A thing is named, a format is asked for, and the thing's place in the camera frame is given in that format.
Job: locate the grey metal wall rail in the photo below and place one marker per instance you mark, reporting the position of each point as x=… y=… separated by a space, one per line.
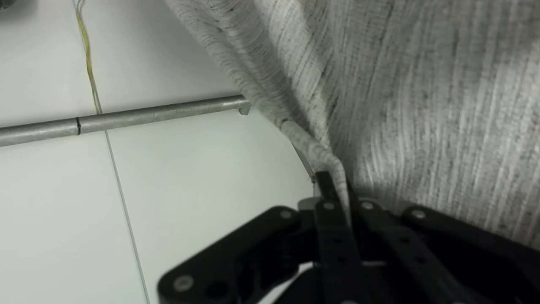
x=141 y=116

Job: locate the grey woven fabric curtain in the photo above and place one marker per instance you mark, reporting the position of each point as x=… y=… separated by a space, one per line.
x=450 y=111

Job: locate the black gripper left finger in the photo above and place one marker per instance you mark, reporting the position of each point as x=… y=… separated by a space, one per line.
x=332 y=253

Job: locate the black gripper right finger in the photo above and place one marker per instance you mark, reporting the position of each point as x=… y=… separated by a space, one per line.
x=450 y=263

